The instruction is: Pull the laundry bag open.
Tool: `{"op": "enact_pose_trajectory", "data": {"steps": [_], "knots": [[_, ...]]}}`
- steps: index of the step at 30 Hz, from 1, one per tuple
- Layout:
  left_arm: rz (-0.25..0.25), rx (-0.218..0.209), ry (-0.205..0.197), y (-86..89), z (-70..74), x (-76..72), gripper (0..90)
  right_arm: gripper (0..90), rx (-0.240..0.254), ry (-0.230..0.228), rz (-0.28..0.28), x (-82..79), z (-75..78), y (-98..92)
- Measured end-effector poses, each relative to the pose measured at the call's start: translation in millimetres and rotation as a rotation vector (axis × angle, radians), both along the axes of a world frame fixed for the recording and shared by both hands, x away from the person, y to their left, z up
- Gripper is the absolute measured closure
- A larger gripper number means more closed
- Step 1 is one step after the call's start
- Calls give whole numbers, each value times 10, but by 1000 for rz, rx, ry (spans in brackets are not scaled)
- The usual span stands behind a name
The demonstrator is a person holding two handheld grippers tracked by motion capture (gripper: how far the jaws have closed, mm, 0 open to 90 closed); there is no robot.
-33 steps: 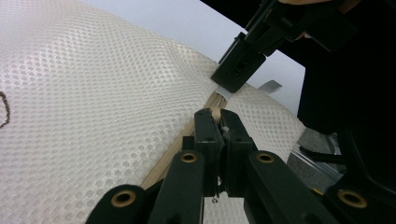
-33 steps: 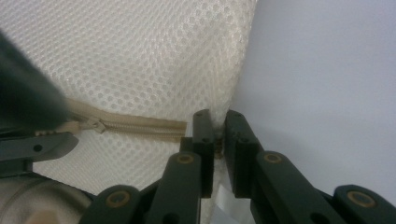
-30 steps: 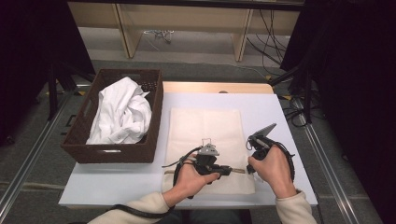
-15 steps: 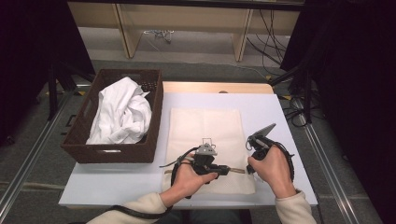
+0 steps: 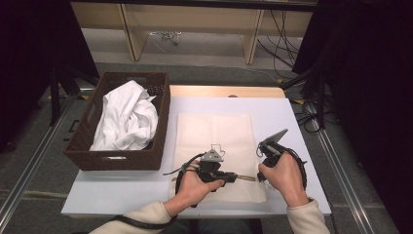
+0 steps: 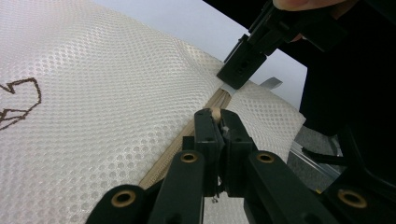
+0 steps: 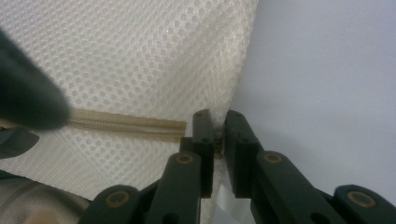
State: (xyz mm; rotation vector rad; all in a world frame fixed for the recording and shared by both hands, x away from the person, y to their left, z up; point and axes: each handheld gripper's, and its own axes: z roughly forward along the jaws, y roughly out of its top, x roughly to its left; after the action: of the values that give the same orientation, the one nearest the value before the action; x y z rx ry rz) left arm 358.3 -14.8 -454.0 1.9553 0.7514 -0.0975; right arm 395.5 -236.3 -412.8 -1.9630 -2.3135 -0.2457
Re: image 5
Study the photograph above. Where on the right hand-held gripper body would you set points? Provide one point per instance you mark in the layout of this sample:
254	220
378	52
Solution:
271	152

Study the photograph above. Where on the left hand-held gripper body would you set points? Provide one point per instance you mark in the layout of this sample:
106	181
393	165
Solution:
211	165

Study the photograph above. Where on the cream mesh laundry bag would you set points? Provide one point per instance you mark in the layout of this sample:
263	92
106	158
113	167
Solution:
211	130

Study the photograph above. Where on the white shirt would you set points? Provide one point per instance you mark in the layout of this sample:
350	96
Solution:
126	117

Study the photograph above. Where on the brown woven basket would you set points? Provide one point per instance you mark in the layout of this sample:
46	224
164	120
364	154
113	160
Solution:
81	152

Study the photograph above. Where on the person's right hand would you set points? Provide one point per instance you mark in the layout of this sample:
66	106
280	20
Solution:
287	178

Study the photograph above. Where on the person's left hand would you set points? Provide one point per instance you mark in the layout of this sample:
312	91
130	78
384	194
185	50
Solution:
191	188

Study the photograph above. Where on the person's legs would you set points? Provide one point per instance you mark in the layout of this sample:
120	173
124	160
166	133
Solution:
220	227

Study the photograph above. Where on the black metal stand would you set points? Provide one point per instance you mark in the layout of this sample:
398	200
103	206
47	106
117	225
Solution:
320	97
54	97

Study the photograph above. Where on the white board table cover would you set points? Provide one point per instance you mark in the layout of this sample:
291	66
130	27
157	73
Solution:
130	191

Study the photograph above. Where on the black curtain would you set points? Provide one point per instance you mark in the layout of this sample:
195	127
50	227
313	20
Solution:
373	81
29	65

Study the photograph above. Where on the beige wooden desk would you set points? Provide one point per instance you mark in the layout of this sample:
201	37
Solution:
195	19

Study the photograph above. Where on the metal floor rail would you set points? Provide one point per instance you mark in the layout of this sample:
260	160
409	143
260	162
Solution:
344	182
35	152

